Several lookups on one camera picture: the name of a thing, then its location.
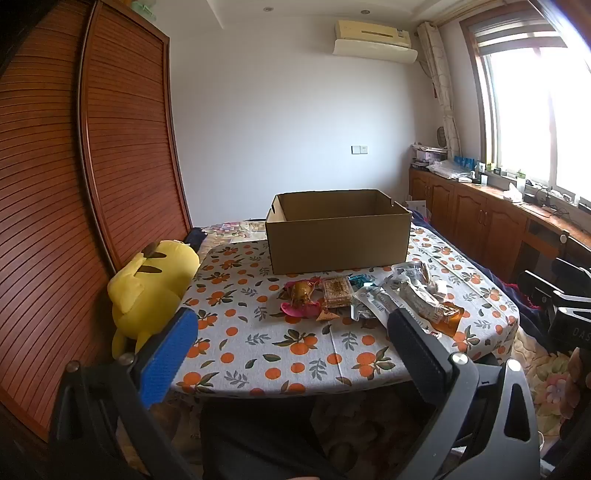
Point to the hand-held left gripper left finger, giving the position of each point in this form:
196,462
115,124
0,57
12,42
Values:
168,355

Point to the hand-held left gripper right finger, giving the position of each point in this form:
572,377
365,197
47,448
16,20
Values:
418,355

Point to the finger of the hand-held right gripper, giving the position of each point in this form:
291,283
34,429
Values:
572,270
538,284

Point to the orange brown snack packet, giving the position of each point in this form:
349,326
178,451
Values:
450,318

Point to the silver clear snack packets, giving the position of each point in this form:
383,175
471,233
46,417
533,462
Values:
415,302

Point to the silver snack packet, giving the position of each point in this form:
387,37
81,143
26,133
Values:
369,302

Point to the clear packet dark snacks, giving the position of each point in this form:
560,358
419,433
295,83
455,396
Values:
418,277

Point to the teal snack packet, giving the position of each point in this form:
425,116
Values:
360,279

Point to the small orange snack packet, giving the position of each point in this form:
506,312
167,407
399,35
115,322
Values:
328,315

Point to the clear tray brown snack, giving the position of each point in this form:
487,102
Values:
336,290

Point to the pink snack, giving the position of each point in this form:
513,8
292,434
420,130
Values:
300,295

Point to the brown cardboard box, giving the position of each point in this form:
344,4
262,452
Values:
337,244

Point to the floral blanket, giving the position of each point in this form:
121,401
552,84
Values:
554,392

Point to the yellow plush toy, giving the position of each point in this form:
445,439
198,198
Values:
147,286

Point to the tissue box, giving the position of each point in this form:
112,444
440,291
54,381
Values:
513,191

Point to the long wooden cabinet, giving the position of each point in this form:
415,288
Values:
466,217

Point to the orange print tablecloth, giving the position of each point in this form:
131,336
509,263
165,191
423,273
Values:
277,332

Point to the row of blue bottles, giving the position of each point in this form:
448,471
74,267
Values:
464,161

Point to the clear plastic bag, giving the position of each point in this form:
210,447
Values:
450,170

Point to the window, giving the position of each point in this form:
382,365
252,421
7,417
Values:
531,115

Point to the pile of pink white boxes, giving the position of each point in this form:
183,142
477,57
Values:
427,157

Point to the small round fan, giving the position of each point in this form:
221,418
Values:
443,137

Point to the wooden slatted wardrobe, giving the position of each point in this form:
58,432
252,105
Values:
46,184

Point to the patterned curtain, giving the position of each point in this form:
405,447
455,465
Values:
438,78

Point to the white wall switch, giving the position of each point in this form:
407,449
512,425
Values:
360,149

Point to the cream wall air conditioner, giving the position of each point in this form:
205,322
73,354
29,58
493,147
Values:
369,34

